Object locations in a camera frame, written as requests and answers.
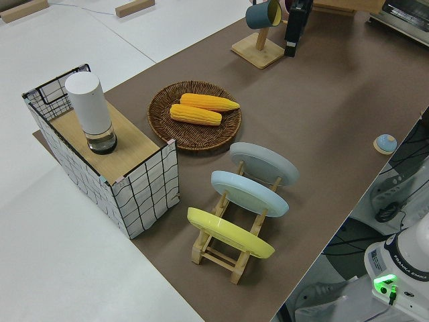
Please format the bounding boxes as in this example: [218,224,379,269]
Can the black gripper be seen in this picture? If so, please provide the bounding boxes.
[284,0,314,57]

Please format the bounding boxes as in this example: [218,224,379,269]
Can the dark blue mug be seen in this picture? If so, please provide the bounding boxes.
[245,0,284,30]

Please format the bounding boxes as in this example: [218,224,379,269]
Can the wooden mug tree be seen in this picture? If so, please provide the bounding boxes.
[230,0,287,70]

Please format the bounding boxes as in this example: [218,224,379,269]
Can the light wooden cabinet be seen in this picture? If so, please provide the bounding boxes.
[312,0,385,15]

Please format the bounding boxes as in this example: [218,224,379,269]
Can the large brown table mat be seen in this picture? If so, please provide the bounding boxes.
[32,0,429,322]

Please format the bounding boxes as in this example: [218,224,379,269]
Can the cream toaster oven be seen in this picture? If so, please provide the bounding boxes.
[367,0,429,46]

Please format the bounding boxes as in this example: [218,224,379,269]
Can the pointed yellow corn cob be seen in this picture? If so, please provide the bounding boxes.
[180,93,241,113]

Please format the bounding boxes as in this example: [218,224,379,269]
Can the blunt yellow corn cob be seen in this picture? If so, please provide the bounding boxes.
[170,103,223,127]

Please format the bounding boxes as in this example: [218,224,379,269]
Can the grey plate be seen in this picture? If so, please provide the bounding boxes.
[229,142,300,187]

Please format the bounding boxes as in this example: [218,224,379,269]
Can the light wooden block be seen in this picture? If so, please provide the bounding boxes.
[115,0,156,17]
[0,0,50,24]

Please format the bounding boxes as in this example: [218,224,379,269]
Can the brown wicker basket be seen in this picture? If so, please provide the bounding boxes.
[147,80,243,154]

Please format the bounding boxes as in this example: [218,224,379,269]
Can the light blue plate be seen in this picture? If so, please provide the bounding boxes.
[210,170,290,219]

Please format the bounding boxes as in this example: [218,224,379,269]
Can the yellow plate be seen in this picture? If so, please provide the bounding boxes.
[186,207,276,259]

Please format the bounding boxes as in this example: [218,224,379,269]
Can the white cylindrical bottle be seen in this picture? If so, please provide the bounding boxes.
[64,73,118,156]

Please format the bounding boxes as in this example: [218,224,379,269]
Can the wooden board with rack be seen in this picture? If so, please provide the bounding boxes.
[21,62,181,239]

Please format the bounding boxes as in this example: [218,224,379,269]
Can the wooden plate rack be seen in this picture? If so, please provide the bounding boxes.
[190,160,282,286]

